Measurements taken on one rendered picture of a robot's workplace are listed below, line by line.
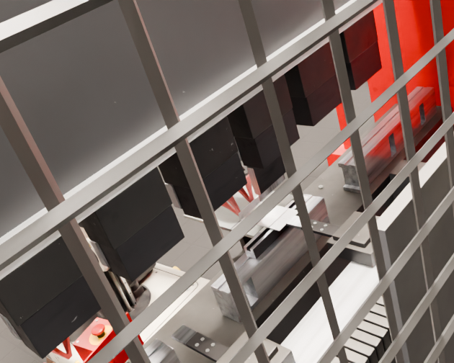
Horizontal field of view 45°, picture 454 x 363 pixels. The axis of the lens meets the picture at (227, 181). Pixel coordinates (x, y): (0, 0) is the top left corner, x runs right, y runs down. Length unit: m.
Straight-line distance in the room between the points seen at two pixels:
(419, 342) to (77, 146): 0.55
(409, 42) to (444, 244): 1.20
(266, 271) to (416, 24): 1.01
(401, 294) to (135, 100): 0.44
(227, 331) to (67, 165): 0.71
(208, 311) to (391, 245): 0.74
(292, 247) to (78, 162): 0.79
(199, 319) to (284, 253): 0.26
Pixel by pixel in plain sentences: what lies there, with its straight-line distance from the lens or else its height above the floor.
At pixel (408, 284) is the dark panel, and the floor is 1.23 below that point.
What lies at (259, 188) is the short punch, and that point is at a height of 1.12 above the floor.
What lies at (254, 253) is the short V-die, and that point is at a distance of 1.30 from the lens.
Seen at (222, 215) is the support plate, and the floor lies 1.00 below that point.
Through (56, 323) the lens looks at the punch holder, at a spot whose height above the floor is 1.21.
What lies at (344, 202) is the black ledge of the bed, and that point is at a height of 0.87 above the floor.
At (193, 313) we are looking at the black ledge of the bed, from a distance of 1.38.
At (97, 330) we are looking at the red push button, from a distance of 1.59.
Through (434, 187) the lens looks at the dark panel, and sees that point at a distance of 0.80.
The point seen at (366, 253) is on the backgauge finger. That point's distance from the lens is 1.16.
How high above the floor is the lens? 1.76
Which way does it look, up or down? 28 degrees down
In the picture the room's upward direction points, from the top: 19 degrees counter-clockwise
